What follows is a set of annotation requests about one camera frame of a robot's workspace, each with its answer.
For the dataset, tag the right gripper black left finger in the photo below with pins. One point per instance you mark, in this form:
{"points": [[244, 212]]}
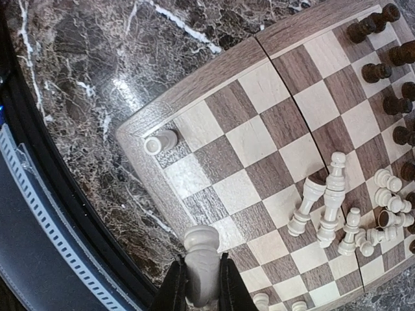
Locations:
{"points": [[171, 295]]}

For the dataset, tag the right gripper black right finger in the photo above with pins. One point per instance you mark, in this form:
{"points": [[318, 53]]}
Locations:
{"points": [[233, 294]]}

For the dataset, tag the white rook corner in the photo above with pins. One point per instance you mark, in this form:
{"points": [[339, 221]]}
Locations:
{"points": [[155, 144]]}

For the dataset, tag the white knight piece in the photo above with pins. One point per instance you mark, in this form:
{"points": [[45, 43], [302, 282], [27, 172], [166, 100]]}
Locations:
{"points": [[299, 306]]}

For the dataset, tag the wooden chess board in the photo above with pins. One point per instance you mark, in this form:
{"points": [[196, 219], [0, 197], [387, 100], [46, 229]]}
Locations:
{"points": [[264, 116]]}

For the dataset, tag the white slotted cable duct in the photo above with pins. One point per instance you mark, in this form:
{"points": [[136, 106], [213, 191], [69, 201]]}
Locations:
{"points": [[43, 260]]}

